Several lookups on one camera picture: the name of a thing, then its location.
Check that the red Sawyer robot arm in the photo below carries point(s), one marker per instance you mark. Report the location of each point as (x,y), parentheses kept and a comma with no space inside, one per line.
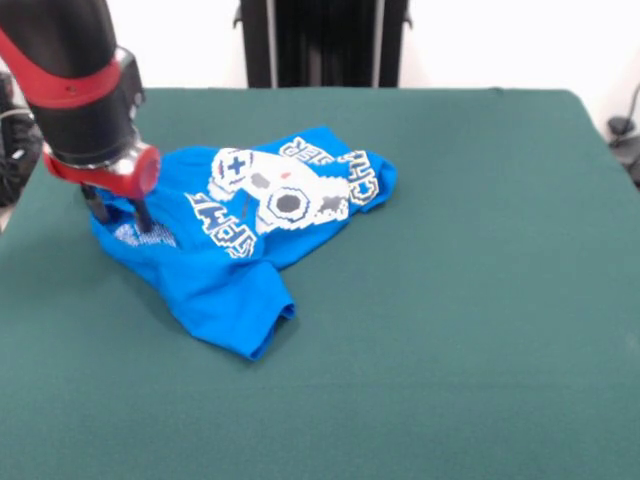
(75,100)

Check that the blue printed shirt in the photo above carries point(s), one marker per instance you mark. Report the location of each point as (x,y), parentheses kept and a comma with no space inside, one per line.
(225,290)

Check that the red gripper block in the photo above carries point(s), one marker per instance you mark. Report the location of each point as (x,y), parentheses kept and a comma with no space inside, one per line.
(125,180)

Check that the dark green table cloth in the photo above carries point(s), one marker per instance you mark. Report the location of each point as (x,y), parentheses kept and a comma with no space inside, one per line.
(450,300)

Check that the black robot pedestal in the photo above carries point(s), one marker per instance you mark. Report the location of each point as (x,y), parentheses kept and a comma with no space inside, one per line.
(325,40)

